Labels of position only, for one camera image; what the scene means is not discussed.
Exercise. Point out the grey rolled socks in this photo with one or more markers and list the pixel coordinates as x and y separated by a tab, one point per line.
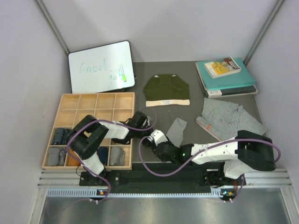
56	156

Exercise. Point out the green sports bra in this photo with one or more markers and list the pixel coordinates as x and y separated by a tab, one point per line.
166	89

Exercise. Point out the grey rolled garment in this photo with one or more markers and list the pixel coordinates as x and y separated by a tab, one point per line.
117	156

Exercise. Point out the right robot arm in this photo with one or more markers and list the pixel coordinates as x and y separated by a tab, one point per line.
245	152

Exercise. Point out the grey striped boxer shorts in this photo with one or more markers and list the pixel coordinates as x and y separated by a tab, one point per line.
223	120

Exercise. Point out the light grey underwear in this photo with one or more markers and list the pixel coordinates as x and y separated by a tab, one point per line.
176	132

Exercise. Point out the green whiteboard marker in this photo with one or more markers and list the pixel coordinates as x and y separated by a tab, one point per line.
123	73

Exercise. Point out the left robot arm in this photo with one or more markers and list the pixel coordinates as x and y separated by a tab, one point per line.
85	138

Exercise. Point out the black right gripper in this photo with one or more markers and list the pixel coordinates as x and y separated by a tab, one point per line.
163	159

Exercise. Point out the wooden compartment tray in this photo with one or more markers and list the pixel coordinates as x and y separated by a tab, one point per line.
74	107

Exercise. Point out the white whiteboard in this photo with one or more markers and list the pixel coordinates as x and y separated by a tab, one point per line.
98	69

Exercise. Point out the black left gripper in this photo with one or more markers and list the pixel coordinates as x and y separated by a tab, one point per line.
150	131

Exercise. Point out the dark blue rolled socks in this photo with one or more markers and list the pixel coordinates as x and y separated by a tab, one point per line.
59	137

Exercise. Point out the orange rolled garment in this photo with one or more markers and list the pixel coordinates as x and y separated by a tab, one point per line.
72	160

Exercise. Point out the navy rolled garment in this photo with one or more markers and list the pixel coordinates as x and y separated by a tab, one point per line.
102	153

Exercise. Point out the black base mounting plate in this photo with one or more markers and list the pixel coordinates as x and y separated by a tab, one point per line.
191	179

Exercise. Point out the yellow paperback book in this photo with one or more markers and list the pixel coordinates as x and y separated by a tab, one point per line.
222	67

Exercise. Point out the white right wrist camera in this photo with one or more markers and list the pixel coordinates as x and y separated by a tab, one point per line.
157	137

